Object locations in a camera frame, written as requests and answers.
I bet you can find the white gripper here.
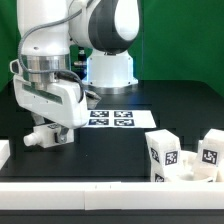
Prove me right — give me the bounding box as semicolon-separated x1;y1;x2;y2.
13;75;88;144

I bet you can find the white round stool seat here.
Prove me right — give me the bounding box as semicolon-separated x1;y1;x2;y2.
151;150;224;183

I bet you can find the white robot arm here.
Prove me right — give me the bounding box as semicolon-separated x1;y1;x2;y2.
10;0;140;148

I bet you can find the white marker sheet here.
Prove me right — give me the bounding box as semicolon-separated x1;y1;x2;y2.
85;110;156;128

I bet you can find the white left fence bar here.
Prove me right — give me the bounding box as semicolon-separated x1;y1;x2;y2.
0;140;10;170

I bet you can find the white fence bar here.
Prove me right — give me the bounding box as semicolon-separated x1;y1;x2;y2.
0;182;224;210
0;140;10;170

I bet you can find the white front fence bar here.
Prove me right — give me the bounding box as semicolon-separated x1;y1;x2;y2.
0;182;224;210

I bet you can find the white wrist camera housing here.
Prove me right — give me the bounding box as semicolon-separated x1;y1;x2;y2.
10;60;21;74

